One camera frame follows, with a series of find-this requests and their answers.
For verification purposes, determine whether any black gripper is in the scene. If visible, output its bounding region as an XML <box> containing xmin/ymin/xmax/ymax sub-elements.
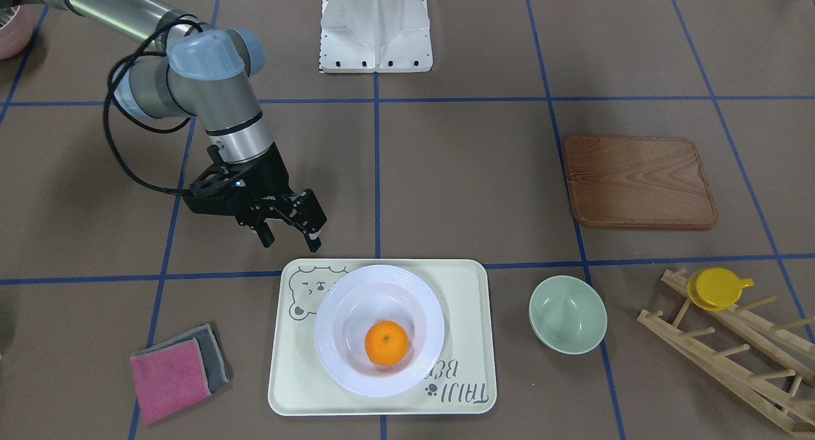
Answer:
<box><xmin>183</xmin><ymin>143</ymin><xmax>328</xmax><ymax>253</ymax></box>

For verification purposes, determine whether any white round plate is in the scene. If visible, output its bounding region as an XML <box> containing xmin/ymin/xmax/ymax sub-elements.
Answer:
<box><xmin>314</xmin><ymin>265</ymin><xmax>446</xmax><ymax>397</ymax></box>

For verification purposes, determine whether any orange fruit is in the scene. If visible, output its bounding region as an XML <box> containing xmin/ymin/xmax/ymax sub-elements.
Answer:
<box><xmin>364</xmin><ymin>320</ymin><xmax>410</xmax><ymax>365</ymax></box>

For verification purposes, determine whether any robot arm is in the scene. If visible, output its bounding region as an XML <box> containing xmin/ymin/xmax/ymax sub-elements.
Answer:
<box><xmin>2</xmin><ymin>0</ymin><xmax>327</xmax><ymax>252</ymax></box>

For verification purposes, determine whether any cream bear tray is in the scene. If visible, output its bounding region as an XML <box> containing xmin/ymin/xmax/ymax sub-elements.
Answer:
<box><xmin>267</xmin><ymin>259</ymin><xmax>497</xmax><ymax>416</ymax></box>

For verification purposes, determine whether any wooden brown tray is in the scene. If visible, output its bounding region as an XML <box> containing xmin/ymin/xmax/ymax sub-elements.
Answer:
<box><xmin>562</xmin><ymin>135</ymin><xmax>718</xmax><ymax>231</ymax></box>

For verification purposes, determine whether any grey cloth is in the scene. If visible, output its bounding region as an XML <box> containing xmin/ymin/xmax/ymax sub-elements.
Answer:
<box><xmin>130</xmin><ymin>324</ymin><xmax>230</xmax><ymax>394</ymax></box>

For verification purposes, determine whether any pink cloth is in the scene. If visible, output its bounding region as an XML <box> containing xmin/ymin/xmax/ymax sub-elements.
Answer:
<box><xmin>130</xmin><ymin>339</ymin><xmax>212</xmax><ymax>423</ymax></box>

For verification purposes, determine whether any mint green bowl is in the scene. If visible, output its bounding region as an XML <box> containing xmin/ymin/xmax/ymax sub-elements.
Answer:
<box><xmin>528</xmin><ymin>275</ymin><xmax>608</xmax><ymax>355</ymax></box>

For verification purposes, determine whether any pink pot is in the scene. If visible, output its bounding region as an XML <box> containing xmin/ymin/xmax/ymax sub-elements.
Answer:
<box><xmin>1</xmin><ymin>6</ymin><xmax>35</xmax><ymax>60</ymax></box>

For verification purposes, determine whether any yellow cup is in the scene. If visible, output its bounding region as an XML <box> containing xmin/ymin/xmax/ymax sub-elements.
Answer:
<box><xmin>685</xmin><ymin>267</ymin><xmax>755</xmax><ymax>311</ymax></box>

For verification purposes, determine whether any wooden dish rack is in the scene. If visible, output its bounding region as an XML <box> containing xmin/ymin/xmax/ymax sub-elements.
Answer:
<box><xmin>637</xmin><ymin>269</ymin><xmax>814</xmax><ymax>439</ymax></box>

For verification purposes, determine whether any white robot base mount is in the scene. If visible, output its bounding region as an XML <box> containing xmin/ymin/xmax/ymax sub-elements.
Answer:
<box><xmin>318</xmin><ymin>0</ymin><xmax>434</xmax><ymax>74</ymax></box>

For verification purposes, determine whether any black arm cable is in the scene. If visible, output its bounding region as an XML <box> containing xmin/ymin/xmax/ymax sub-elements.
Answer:
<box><xmin>103</xmin><ymin>20</ymin><xmax>208</xmax><ymax>196</ymax></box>

